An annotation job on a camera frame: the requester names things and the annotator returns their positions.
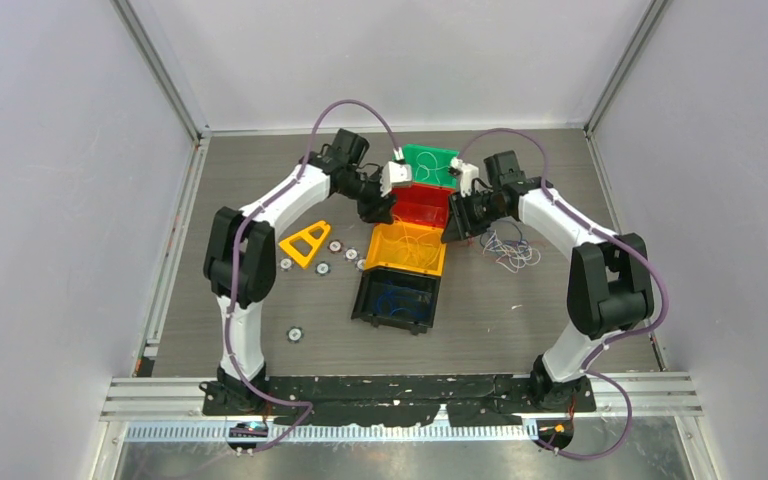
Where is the red plastic bin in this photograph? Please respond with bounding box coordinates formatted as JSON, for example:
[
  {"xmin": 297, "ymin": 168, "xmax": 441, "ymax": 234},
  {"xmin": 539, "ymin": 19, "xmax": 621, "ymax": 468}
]
[{"xmin": 392, "ymin": 183, "xmax": 454, "ymax": 228}]

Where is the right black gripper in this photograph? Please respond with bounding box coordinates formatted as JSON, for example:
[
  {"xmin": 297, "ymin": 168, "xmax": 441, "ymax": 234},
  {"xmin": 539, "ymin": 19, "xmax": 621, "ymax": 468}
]
[{"xmin": 441, "ymin": 188, "xmax": 508, "ymax": 244}]

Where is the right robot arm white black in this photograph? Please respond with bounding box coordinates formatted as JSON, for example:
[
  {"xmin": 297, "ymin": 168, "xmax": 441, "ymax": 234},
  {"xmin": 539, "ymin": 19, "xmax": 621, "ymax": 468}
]
[{"xmin": 441, "ymin": 151, "xmax": 654, "ymax": 411}]

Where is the green plastic bin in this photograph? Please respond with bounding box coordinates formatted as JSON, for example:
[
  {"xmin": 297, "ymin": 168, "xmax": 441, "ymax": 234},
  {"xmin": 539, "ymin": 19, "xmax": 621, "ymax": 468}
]
[{"xmin": 402, "ymin": 144, "xmax": 457, "ymax": 189}]

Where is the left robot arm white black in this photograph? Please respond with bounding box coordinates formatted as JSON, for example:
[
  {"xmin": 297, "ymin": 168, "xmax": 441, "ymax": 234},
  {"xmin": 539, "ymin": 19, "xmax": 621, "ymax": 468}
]
[{"xmin": 203, "ymin": 129, "xmax": 396, "ymax": 414}]

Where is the white wire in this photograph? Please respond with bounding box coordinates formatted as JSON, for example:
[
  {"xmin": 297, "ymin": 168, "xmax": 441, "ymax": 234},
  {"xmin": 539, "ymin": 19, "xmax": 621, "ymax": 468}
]
[{"xmin": 413, "ymin": 150, "xmax": 457, "ymax": 183}]

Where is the black plastic bin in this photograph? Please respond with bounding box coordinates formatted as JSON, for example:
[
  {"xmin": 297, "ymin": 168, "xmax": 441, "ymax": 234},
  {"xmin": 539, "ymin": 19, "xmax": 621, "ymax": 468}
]
[{"xmin": 350, "ymin": 267, "xmax": 442, "ymax": 335}]

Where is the round disc lower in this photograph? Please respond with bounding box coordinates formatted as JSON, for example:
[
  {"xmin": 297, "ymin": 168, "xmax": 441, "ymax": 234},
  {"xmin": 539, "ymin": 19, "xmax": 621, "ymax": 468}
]
[{"xmin": 315, "ymin": 262, "xmax": 331, "ymax": 276}]

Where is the lone round disc front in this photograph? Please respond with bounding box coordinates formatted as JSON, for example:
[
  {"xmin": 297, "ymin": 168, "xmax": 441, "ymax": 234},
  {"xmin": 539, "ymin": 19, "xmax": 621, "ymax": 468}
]
[{"xmin": 287, "ymin": 327, "xmax": 304, "ymax": 344}]

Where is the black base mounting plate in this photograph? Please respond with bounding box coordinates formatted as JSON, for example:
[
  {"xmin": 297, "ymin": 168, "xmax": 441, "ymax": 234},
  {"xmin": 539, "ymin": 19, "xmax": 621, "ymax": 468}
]
[{"xmin": 199, "ymin": 374, "xmax": 596, "ymax": 427}]

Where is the yellow plastic bin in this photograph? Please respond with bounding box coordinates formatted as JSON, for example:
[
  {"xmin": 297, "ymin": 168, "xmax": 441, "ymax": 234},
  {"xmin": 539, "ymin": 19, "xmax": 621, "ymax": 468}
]
[{"xmin": 365, "ymin": 221, "xmax": 447, "ymax": 277}]

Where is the yellow triangular plastic piece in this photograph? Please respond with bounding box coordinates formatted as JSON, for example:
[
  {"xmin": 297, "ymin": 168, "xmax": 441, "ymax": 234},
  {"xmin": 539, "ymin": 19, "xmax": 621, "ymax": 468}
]
[{"xmin": 278, "ymin": 220, "xmax": 332, "ymax": 269}]

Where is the round disc left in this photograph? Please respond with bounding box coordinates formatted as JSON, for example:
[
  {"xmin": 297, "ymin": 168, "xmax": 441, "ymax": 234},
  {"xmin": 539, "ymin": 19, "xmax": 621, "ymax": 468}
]
[{"xmin": 279, "ymin": 258, "xmax": 295, "ymax": 271}]

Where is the blue wire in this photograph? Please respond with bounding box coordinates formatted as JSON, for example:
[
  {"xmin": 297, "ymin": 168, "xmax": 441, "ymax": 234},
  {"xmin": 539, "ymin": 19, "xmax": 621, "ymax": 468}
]
[{"xmin": 370, "ymin": 283, "xmax": 436, "ymax": 321}]

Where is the multicolour wire bundle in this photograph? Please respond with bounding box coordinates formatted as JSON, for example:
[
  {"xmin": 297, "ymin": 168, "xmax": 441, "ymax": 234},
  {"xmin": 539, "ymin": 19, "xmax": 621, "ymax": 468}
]
[{"xmin": 466, "ymin": 225, "xmax": 543, "ymax": 274}]

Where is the round disc red centre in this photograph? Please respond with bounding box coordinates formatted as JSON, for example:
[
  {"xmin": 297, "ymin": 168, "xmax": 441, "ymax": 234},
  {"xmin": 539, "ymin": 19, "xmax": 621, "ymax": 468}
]
[{"xmin": 328, "ymin": 240, "xmax": 343, "ymax": 253}]

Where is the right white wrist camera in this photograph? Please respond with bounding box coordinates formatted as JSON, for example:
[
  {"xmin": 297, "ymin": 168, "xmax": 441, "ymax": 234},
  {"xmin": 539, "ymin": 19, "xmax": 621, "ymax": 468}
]
[{"xmin": 449, "ymin": 157, "xmax": 480, "ymax": 197}]

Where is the round disc middle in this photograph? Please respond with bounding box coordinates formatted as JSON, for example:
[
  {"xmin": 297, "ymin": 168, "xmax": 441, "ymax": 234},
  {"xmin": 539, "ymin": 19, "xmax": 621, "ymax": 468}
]
[{"xmin": 344, "ymin": 248, "xmax": 359, "ymax": 262}]

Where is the aluminium frame rail front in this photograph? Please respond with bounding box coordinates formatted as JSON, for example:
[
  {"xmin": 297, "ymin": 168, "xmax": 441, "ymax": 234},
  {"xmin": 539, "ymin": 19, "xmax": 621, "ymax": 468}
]
[{"xmin": 100, "ymin": 376, "xmax": 703, "ymax": 443}]

